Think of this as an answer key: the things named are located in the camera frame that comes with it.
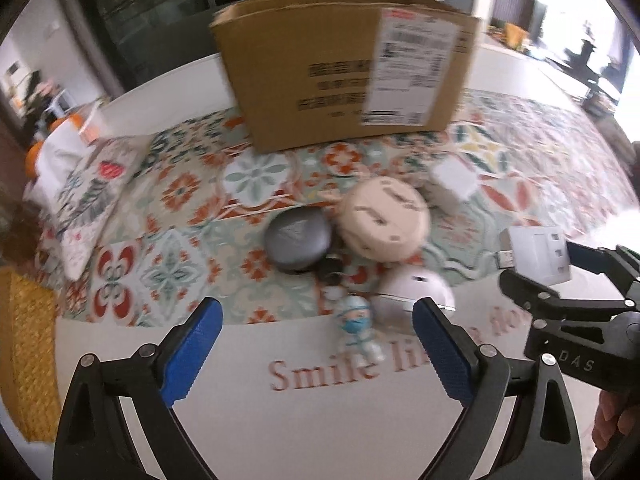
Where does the yellow woven cushion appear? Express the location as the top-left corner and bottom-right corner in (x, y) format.
(0, 266), (61, 443)

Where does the white plastic basket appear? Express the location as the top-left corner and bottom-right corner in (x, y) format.
(30, 100), (108, 181)

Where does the dark glass cabinet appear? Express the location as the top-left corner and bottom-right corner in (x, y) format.
(65, 0), (341, 96)

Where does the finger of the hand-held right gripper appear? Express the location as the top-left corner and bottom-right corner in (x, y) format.
(565, 240), (640, 301)
(500, 270), (640, 322)

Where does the yellow bag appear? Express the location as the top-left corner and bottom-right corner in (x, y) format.
(502, 22), (528, 51)

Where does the small black earbud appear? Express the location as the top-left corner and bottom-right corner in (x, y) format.
(320, 255), (346, 283)

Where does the small blue white figurine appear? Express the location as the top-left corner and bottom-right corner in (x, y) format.
(332, 295), (387, 367)

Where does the patterned tile-print tablecloth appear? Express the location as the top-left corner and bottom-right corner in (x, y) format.
(37, 87), (633, 480)

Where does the white plug adapter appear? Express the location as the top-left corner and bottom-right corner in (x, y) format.
(495, 226), (573, 285)

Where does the grey round case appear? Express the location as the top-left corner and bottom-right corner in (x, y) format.
(265, 207), (331, 273)

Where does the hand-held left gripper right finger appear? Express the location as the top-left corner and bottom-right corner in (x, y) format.
(412, 297), (583, 480)

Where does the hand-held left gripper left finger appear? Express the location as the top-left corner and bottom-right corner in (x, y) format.
(52, 297), (223, 480)

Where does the white charger cube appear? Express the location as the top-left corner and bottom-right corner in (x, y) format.
(425, 160), (478, 213)

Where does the floral tissue pouch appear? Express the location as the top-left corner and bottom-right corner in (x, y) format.
(55, 135), (151, 281)

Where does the pale pink round case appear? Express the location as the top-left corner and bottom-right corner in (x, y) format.
(372, 266), (457, 333)

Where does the pile of oranges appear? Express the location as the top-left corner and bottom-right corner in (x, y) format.
(24, 114), (86, 178)

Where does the brown cardboard box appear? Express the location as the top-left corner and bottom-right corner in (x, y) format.
(209, 0), (483, 153)

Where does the beige round case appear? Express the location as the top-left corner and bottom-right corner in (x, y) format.
(336, 177), (431, 262)

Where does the person's right hand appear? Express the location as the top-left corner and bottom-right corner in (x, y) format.
(595, 392), (640, 453)

